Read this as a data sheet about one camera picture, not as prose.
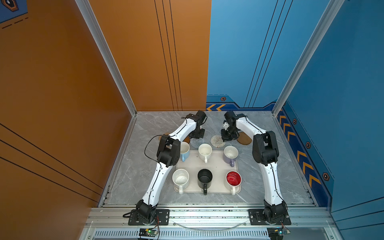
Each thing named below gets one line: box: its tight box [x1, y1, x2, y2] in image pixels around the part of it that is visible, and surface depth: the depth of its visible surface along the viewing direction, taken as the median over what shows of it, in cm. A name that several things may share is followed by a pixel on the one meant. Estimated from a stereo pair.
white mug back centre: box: [198, 143, 213, 164], surface depth 91 cm
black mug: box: [197, 168, 213, 196], surface depth 81 cm
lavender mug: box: [223, 145, 239, 168], surface depth 91 cm
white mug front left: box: [172, 168, 190, 195], surface depth 81 cm
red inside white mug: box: [225, 170, 242, 196], surface depth 81 cm
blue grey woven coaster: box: [189, 138, 205, 149], surface depth 104 cm
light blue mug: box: [180, 141, 190, 162], surface depth 88 cm
